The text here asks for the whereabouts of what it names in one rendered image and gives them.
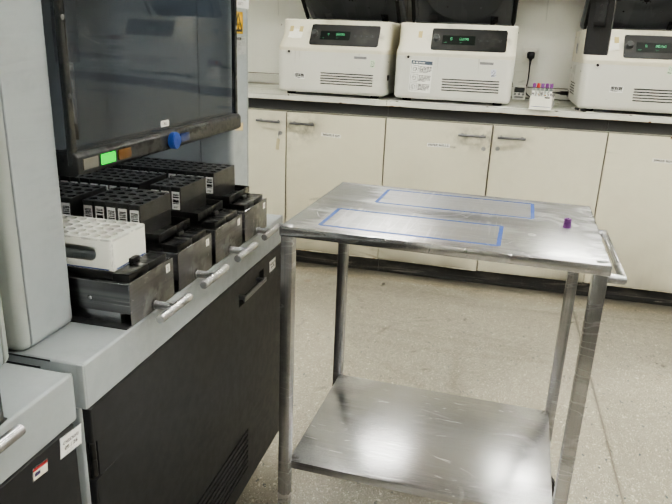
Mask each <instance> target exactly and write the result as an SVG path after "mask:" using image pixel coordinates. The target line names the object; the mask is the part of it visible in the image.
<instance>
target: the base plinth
mask: <svg viewBox="0 0 672 504"><path fill-rule="evenodd" d="M296 261H298V262H306V263H314V264H323V265H331V266H337V262H338V254H330V253H321V252H312V251H303V250H296ZM348 268H356V269H364V270H373V271H380V272H389V273H397V274H405V275H414V276H422V277H430V278H438V279H447V280H455V281H463V282H472V283H480V284H488V285H497V286H505V287H513V288H522V289H530V290H538V291H547V292H555V293H563V294H564V290H565V284H566V281H564V280H555V279H546V278H538V277H529V276H520V275H511V274H503V273H494V272H485V271H477V270H476V271H470V270H462V269H454V268H446V267H438V266H431V265H423V264H415V263H407V262H399V261H391V260H383V259H378V258H377V259H374V258H365V257H356V256H349V262H348ZM589 287H590V283H584V282H582V283H581V282H578V284H577V290H576V295H580V296H588V292H589ZM605 299H613V300H622V301H630V302H638V303H647V304H655V305H663V306H671V307H672V293H666V292H658V291H649V290H641V289H632V288H624V287H616V286H607V289H606V294H605Z"/></svg>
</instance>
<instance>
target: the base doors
mask: <svg viewBox="0 0 672 504"><path fill-rule="evenodd" d="M260 118H262V120H273V121H277V120H280V124H279V123H269V122H259V121H256V119H260ZM293 121H295V122H297V123H314V126H306V125H291V124H289V122H293ZM492 127H493V125H482V124H468V123H453V122H439V121H425V120H411V119H397V118H387V123H386V118H379V117H364V116H348V115H333V114H317V113H302V112H287V111H274V110H260V109H248V128H249V132H248V156H249V193H253V194H262V195H263V198H267V214H274V215H283V224H284V223H285V219H286V221H288V220H289V219H291V218H292V217H293V216H295V215H296V214H298V213H299V212H301V211H302V210H303V209H305V208H306V207H308V206H309V205H311V204H312V203H313V202H315V201H316V200H318V199H319V198H321V197H322V196H323V195H325V194H326V193H328V192H329V191H331V190H332V189H333V188H335V187H336V186H338V185H339V184H341V183H342V182H349V183H359V184H369V185H379V186H382V180H383V186H390V187H400V188H410V189H420V190H430V191H440V192H450V193H461V194H471V195H481V196H485V189H486V180H487V171H488V162H489V154H490V145H491V136H492ZM385 130H386V139H385ZM278 131H282V135H279V139H280V144H279V150H277V149H276V141H277V138H278ZM321 132H323V133H331V134H339V135H341V138H333V137H326V136H321ZM461 133H463V134H468V135H484V136H486V138H474V137H460V136H458V134H461ZM498 136H503V137H514V138H521V137H523V138H526V141H520V140H506V139H497V138H498ZM607 136H608V139H607ZM606 142H607V145H606ZM427 143H441V144H450V148H446V147H427ZM384 146H385V155H384ZM482 147H485V148H486V150H485V151H482V150H481V148H482ZM496 147H499V148H500V150H499V151H496V150H495V148H496ZM605 148H606V151H605ZM286 153H287V157H286ZM604 154H605V157H604ZM653 158H656V159H668V160H672V137H667V136H652V135H638V134H623V133H607V132H592V131H577V130H561V129H546V128H531V127H516V126H501V125H494V129H493V137H492V146H491V155H490V164H489V172H488V181H487V190H486V196H491V197H501V198H511V199H521V200H532V201H542V202H552V203H562V204H572V205H582V206H590V208H591V210H592V213H593V216H594V219H595V221H596V224H597V227H598V229H599V230H607V231H608V234H609V236H610V239H611V241H612V243H613V246H614V248H615V251H616V253H617V255H618V258H619V260H620V263H621V265H622V267H623V270H624V272H625V275H626V277H627V283H626V284H625V285H620V284H612V283H607V286H616V287H624V288H632V289H641V290H649V291H658V292H666V293H672V164H667V163H655V162H652V159H653ZM603 159H604V163H603ZM383 163H384V171H383ZM602 165H603V168H602ZM601 171H602V174H601ZM600 177H601V180H600ZM599 183H600V186H599ZM598 189H599V192H598ZM597 195H598V198H597ZM596 201H597V203H596ZM595 206H596V209H595ZM594 212H595V215H594ZM296 250H303V251H312V252H321V253H330V254H338V243H336V242H327V241H319V240H311V239H303V238H296ZM349 256H356V257H365V258H374V259H377V258H378V259H383V260H391V261H399V262H407V263H415V264H423V265H431V266H438V267H446V268H454V269H462V270H470V271H476V267H477V260H472V259H464V258H456V257H448V256H440V255H432V254H424V253H416V252H408V251H400V250H392V249H384V248H379V250H378V248H376V247H368V246H360V245H352V244H349ZM477 271H485V272H494V273H503V274H511V275H520V276H529V277H538V278H546V279H555V280H564V281H566V277H567V271H561V270H553V269H545V268H537V267H529V266H521V265H513V264H505V263H497V262H489V261H481V260H478V269H477Z"/></svg>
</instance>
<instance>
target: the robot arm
mask: <svg viewBox="0 0 672 504"><path fill-rule="evenodd" d="M617 1H621V0H591V5H590V12H589V18H588V25H587V31H586V38H585V44H584V51H583V54H585V55H608V50H609V44H610V38H611V32H612V26H613V20H614V14H615V8H616V2H617Z"/></svg>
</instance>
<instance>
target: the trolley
mask: <svg viewBox="0 0 672 504"><path fill-rule="evenodd" d="M564 218H571V219H572V222H571V228H570V229H567V228H563V223H564ZM279 235H280V236H281V276H280V360H279V445H278V504H291V485H292V468H294V469H299V470H303V471H308V472H312V473H317V474H321V475H326V476H330V477H335V478H339V479H344V480H348V481H353V482H357V483H362V484H366V485H371V486H375V487H380V488H384V489H389V490H393V491H398V492H402V493H407V494H411V495H416V496H420V497H425V498H429V499H434V500H438V501H443V502H447V503H452V504H567V501H568V496H569V491H570V485H571V480H572V474H573V469H574V463H575V458H576V452H577V447H578V442H579V436H580V431H581V425H582V420H583V414H584V409H585V403H586V398H587V392H588V387H589V382H590V376H591V371H592V365H593V360H594V354H595V349H596V343H597V338H598V332H599V327H600V322H601V316H602V311H603V305H604V300H605V294H606V289H607V283H612V284H620V285H625V284H626V283H627V277H626V275H625V272H624V270H623V267H622V265H621V263H620V260H619V258H618V255H617V253H616V251H615V248H614V246H613V243H612V241H611V239H610V236H609V234H608V231H607V230H599V229H598V227H597V224H596V221H595V219H594V216H593V213H592V210H591V208H590V206H582V205H572V204H562V203H552V202H542V201H532V200H521V199H511V198H501V197H491V196H481V195H471V194H461V193H450V192H440V191H430V190H420V189H410V188H400V187H390V186H379V185H369V184H359V183H349V182H342V183H341V184H339V185H338V186H336V187H335V188H333V189H332V190H331V191H329V192H328V193H326V194H325V195H323V196H322V197H321V198H319V199H318V200H316V201H315V202H313V203H312V204H311V205H309V206H308V207H306V208H305V209H303V210H302V211H301V212H299V213H298V214H296V215H295V216H293V217H292V218H291V219H289V220H288V221H286V222H285V223H284V224H282V225H281V226H280V227H279ZM296 238H303V239H311V240H319V241H327V242H336V243H338V262H337V286H336V310H335V334H334V359H333V383H332V388H331V390H330V391H329V393H328V395H327V396H326V398H325V400H324V401H323V403H322V405H321V406H320V408H319V410H318V411H317V413H316V415H315V417H314V418H313V420H312V422H311V423H310V425H309V427H308V428H307V430H306V432H305V433H304V435H303V437H302V438H301V440H300V442H299V444H298V445H297V447H296V449H295V450H294V452H293V454H292V434H293V384H294V333H295V282H296ZM602 238H603V240H604V242H605V245H606V248H607V250H608V253H609V256H610V258H611V261H612V264H613V266H614V269H615V272H616V274H612V273H611V272H612V265H611V262H610V259H609V256H608V254H607V251H606V248H605V246H604V243H603V240H602ZM349 244H352V245H360V246H368V247H376V248H384V249H392V250H400V251H408V252H416V253H424V254H432V255H440V256H448V257H456V258H464V259H472V260H481V261H489V262H497V263H505V264H513V265H521V266H529V267H537V268H545V269H553V270H561V271H567V277H566V284H565V290H564V296H563V302H562V308H561V314H560V321H559V327H558V333H557V339H556V345H555V352H554V358H553V364H552V370H551V376H550V383H549V389H548V395H547V401H546V407H545V411H543V410H537V409H531V408H526V407H520V406H515V405H509V404H503V403H498V402H492V401H487V400H481V399H475V398H470V397H464V396H459V395H453V394H447V393H442V392H436V391H431V390H425V389H419V388H414V387H408V386H403V385H397V384H391V383H386V382H380V381H375V380H369V379H363V378H358V377H352V376H347V375H343V368H344V347H345V326H346V304H347V283H348V262H349ZM579 273H585V274H592V275H591V281H590V287H589V292H588V298H587V304H586V309H585V315H584V321H583V327H582V332H581V338H580V344H579V350H578V355H577V361H576V367H575V373H574V378H573V384H572V390H571V396H570V401H569V407H568V413H567V419H566V424H565V430H564V436H563V441H562V447H561V453H560V459H559V464H558V470H557V476H556V482H555V480H554V478H553V477H552V476H551V457H550V445H551V439H552V433H553V427H554V421H555V415H556V409H557V403H558V397H559V391H560V385H561V379H562V373H563V367H564V361H565V355H566V350H567V344H568V338H569V332H570V326H571V320H572V314H573V308H574V302H575V296H576V290H577V284H578V278H579ZM552 497H553V499H552Z"/></svg>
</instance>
